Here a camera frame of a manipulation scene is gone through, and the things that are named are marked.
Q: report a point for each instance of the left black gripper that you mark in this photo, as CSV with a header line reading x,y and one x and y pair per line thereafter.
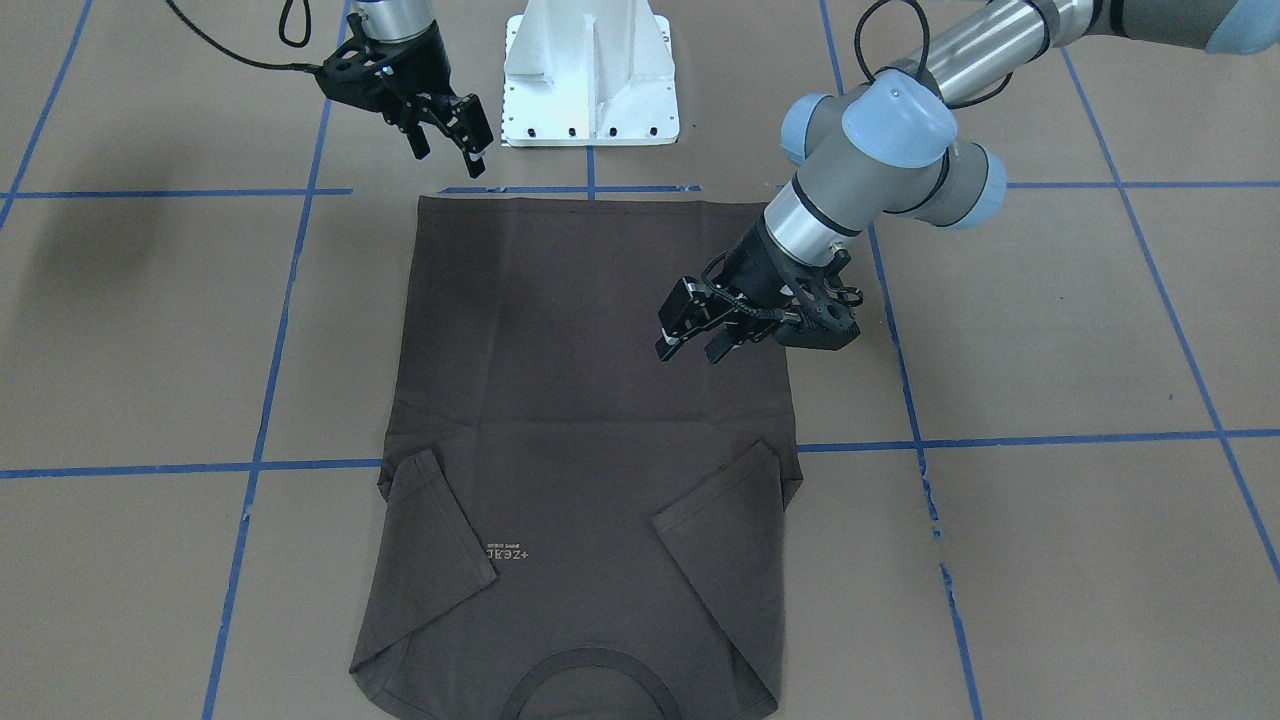
x,y
764,264

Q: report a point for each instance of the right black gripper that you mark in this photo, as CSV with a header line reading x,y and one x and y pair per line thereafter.
x,y
422,60

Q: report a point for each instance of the brown t-shirt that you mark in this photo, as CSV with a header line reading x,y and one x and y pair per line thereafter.
x,y
575,529

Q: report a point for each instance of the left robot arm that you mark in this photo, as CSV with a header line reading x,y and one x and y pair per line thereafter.
x,y
891,147

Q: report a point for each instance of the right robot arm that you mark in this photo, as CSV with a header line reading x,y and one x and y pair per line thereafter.
x,y
394,21

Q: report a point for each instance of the white pedestal column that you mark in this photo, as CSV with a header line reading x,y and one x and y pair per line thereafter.
x,y
589,73

